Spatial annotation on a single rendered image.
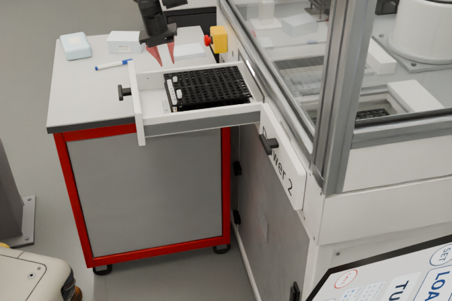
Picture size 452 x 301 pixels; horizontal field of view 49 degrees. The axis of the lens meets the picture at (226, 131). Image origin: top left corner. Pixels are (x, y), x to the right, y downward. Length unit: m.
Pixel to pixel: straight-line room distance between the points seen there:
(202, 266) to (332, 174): 1.20
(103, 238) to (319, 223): 1.05
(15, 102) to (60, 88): 1.53
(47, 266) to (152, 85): 0.72
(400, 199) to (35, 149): 2.11
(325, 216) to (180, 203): 0.89
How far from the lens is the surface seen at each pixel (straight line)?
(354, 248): 1.18
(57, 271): 1.81
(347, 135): 0.92
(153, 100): 1.48
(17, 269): 1.85
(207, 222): 1.93
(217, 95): 1.36
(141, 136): 1.30
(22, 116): 3.12
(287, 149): 1.13
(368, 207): 1.07
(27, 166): 2.72
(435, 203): 1.16
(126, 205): 1.81
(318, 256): 1.14
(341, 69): 0.84
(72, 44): 1.95
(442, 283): 0.62
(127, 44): 1.91
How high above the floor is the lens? 1.61
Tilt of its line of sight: 36 degrees down
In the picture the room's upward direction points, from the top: straight up
